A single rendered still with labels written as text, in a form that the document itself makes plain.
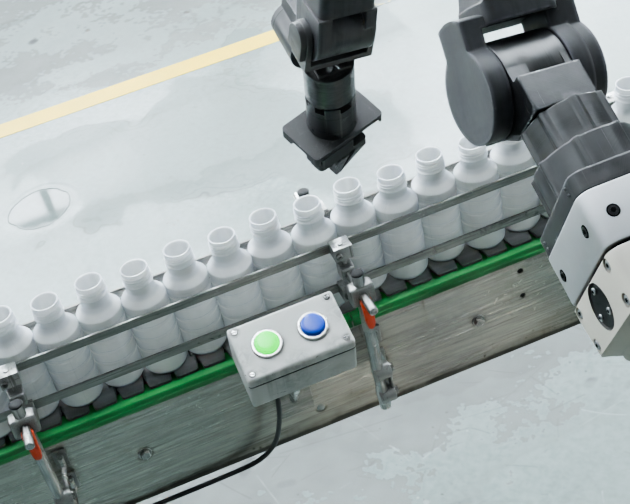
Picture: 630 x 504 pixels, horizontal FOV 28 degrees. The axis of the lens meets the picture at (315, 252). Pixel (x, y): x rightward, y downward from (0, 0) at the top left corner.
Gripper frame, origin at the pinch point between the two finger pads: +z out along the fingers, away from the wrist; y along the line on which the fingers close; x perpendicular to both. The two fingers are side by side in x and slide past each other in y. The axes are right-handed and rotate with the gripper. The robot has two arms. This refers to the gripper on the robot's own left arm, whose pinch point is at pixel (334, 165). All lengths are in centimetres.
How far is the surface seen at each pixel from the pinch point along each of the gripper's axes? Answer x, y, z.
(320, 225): -1.3, 2.0, 12.8
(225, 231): -8.4, 12.1, 11.7
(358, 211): 0.2, -3.3, 13.4
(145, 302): -7.9, 25.8, 13.4
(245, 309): -1.4, 15.4, 19.3
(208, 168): -132, -53, 190
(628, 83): 10.1, -44.0, 12.3
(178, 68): -188, -80, 214
